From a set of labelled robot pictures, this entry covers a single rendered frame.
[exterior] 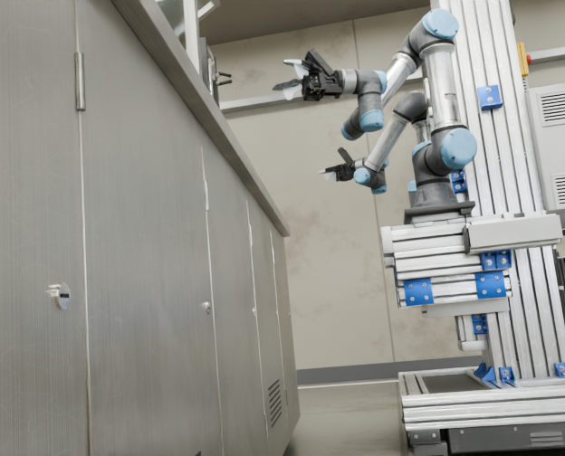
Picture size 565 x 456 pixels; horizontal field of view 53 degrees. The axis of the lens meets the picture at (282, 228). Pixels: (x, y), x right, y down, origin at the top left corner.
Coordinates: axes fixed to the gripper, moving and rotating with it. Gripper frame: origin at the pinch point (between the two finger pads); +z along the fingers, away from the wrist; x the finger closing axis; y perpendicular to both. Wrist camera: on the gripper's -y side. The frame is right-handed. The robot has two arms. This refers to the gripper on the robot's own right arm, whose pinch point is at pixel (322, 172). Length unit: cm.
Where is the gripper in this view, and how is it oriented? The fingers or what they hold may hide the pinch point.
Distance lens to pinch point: 294.7
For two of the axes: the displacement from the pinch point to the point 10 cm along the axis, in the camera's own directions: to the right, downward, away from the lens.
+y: 1.7, 9.8, -0.6
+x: 5.7, -0.5, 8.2
